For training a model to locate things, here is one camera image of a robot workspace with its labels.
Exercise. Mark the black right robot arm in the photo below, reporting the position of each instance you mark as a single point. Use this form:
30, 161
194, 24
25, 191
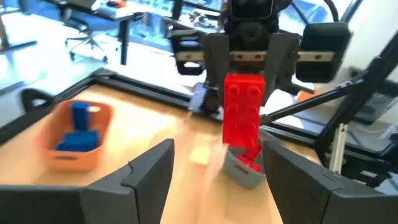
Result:
211, 101

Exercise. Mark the orange plastic bin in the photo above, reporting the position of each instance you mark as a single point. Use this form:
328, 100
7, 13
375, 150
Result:
71, 163

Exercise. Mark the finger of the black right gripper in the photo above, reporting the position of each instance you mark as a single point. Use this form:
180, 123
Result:
281, 68
216, 68

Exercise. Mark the dark monitor screen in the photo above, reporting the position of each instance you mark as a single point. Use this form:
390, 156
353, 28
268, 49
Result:
376, 109

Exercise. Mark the grey office chair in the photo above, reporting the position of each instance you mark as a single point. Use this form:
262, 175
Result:
93, 23

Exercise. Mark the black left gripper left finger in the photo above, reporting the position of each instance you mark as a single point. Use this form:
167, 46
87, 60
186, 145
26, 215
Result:
130, 193

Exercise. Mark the black office desk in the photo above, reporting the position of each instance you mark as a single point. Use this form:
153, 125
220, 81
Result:
124, 40

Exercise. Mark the black aluminium table frame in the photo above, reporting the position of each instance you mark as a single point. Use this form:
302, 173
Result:
140, 90

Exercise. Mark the small orange object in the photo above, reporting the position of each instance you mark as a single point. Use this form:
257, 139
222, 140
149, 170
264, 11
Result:
303, 96

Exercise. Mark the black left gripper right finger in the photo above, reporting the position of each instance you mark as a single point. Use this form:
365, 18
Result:
298, 189

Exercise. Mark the blue toy brick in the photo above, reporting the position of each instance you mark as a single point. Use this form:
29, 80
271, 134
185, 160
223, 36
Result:
80, 116
71, 147
84, 138

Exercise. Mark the grey-blue plastic bin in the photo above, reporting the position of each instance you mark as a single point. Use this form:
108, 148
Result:
241, 177

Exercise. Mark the white tray with orange item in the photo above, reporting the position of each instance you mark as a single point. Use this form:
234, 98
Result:
112, 11

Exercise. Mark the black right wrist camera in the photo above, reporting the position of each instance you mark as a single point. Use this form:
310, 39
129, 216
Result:
252, 7

